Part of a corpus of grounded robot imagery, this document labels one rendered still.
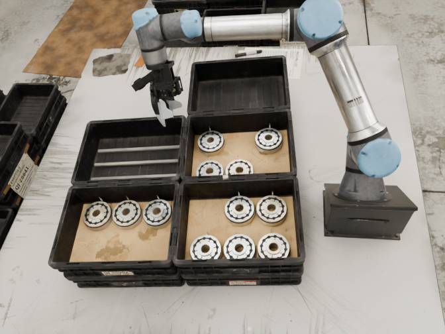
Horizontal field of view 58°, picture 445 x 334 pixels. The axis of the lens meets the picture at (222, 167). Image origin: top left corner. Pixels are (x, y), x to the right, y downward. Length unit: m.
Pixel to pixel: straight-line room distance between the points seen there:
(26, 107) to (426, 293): 2.36
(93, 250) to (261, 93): 0.92
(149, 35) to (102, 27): 2.64
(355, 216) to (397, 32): 2.27
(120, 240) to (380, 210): 0.87
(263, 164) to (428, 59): 2.02
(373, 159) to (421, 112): 1.72
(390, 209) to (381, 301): 0.31
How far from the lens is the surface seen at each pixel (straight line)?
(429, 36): 3.47
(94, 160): 1.67
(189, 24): 1.20
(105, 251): 1.45
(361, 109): 1.18
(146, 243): 1.41
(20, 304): 1.67
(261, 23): 1.30
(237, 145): 1.55
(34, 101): 2.80
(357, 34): 3.39
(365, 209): 1.34
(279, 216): 1.35
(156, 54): 1.24
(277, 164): 1.49
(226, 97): 1.73
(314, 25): 1.14
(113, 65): 2.24
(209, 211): 1.41
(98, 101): 2.09
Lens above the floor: 2.06
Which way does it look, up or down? 55 degrees down
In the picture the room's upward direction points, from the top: 12 degrees counter-clockwise
